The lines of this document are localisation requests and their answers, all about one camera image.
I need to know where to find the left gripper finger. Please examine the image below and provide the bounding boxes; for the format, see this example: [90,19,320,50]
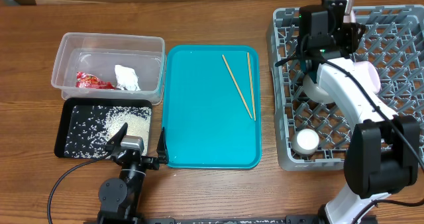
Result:
[156,127,169,164]
[105,123,128,152]

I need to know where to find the white rice pile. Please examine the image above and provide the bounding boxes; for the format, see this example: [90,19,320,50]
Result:
[64,105,152,159]

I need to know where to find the small white plate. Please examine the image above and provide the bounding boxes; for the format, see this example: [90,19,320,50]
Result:
[353,61,381,94]

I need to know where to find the grey bowl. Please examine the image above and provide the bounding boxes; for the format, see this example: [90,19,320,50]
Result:
[302,75,334,104]

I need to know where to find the white napkin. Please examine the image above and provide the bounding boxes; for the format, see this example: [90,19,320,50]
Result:
[115,64,140,91]

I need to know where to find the red sauce packet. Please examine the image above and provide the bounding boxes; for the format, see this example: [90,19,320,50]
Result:
[76,72,115,89]

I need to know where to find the wooden chopstick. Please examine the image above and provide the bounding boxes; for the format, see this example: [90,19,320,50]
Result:
[246,52,256,121]
[221,54,253,119]

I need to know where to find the white cup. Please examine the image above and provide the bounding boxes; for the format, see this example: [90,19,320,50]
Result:
[291,129,319,156]

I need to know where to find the large white plate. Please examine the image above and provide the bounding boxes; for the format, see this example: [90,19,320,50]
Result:
[343,10,356,23]

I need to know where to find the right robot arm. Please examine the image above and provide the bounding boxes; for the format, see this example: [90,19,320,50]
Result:
[296,0,423,223]

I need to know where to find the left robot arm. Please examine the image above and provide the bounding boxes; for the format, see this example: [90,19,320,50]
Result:
[96,123,169,224]

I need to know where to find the black food tray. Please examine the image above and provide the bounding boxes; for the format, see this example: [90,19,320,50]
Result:
[54,97,152,159]

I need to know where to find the teal plastic tray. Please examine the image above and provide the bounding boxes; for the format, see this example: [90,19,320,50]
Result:
[162,44,262,169]

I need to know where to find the clear plastic bin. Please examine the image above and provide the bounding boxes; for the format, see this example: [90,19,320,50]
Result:
[51,32,166,105]

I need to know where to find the grey dish rack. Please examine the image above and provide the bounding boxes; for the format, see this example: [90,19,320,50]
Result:
[266,5,423,171]

